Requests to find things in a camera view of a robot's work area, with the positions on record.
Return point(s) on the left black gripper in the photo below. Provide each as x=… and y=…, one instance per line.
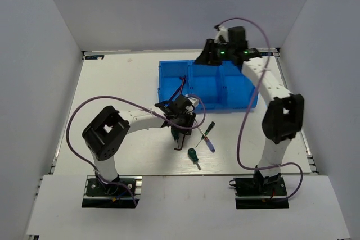
x=190, y=119

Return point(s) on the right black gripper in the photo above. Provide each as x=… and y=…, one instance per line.
x=207, y=58

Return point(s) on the stubby green screwdriver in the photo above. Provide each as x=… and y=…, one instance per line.
x=192, y=154
x=175, y=135

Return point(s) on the large hex key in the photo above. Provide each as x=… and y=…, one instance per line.
x=174, y=94
x=182, y=85

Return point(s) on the thin hex key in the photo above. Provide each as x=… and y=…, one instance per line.
x=180, y=142

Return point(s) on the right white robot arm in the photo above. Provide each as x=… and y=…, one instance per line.
x=283, y=118

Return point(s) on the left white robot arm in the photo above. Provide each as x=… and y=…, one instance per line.
x=106, y=132

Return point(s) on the blue three-compartment bin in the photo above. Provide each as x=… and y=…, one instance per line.
x=221, y=88

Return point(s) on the right corner label sticker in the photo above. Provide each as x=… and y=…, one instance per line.
x=266, y=54

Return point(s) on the corner label sticker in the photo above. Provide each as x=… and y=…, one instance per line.
x=94, y=57
x=266, y=54

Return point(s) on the left corner label sticker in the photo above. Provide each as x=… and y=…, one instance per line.
x=94, y=57

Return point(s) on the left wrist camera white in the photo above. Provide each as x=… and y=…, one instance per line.
x=194, y=102

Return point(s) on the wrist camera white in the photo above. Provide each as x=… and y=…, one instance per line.
x=194, y=102
x=222, y=34

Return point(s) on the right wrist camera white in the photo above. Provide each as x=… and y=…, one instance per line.
x=222, y=34

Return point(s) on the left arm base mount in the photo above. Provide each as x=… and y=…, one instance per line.
x=103, y=196

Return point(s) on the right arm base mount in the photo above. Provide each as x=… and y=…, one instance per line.
x=257, y=192

